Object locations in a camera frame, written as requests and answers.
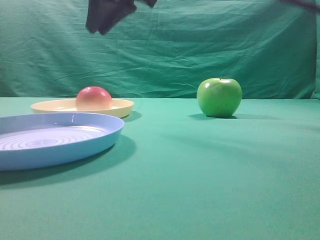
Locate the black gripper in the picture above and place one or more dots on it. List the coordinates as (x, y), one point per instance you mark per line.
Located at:
(103, 15)

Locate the red yellow round bread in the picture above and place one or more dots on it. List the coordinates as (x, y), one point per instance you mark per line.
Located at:
(93, 98)

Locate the yellow plastic plate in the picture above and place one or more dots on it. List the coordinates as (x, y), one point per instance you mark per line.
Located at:
(121, 108)

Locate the blue plastic plate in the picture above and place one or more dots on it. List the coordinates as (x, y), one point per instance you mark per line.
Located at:
(38, 140)

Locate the green apple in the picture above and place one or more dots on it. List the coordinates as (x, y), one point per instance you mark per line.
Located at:
(219, 97)

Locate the green backdrop cloth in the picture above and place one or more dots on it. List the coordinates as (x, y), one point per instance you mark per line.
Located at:
(271, 48)

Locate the green table cloth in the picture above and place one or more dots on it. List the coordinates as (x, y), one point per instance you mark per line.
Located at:
(175, 174)

